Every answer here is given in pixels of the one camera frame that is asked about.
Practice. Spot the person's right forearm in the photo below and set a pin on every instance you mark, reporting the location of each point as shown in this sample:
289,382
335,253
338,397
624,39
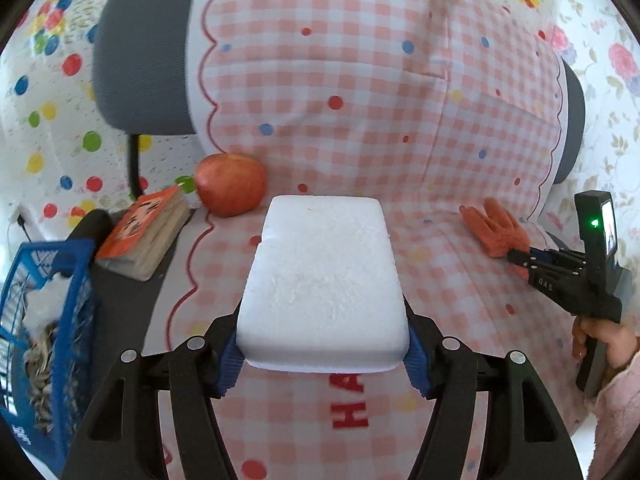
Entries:
617,420

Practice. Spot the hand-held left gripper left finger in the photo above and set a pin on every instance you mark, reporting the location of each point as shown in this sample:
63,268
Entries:
227,362

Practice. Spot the crumpled white tissue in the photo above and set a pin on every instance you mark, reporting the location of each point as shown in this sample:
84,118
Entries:
45,300

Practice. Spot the floral backdrop sheet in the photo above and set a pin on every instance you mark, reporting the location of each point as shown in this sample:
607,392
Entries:
610,85

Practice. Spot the pile of seed shells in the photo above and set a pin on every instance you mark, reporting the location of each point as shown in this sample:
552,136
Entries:
42,370

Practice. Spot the white foam block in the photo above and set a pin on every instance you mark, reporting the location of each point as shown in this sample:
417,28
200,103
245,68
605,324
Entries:
320,280

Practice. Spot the orange glove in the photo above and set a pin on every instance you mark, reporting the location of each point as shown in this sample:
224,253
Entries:
495,232

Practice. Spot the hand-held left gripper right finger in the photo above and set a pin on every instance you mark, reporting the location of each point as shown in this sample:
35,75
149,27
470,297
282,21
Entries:
419,362

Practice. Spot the polka dot backdrop sheet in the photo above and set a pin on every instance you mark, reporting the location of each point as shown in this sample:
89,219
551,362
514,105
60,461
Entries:
45,110

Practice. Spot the pink checkered cloth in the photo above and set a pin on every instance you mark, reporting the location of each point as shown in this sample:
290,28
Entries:
350,85

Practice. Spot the red apple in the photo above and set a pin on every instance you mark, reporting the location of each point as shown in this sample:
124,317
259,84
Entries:
230,185

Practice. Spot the person's right hand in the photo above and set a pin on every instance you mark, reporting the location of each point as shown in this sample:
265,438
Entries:
607,340

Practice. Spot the orange-covered book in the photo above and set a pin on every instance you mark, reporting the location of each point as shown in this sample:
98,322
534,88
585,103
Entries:
140,230

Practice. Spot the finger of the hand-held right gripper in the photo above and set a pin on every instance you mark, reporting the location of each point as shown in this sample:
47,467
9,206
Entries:
555,256
525,265

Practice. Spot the grey office chair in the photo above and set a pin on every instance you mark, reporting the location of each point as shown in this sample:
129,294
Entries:
140,50

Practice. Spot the blue plastic basket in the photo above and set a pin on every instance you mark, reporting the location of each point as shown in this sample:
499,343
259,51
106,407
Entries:
75,310

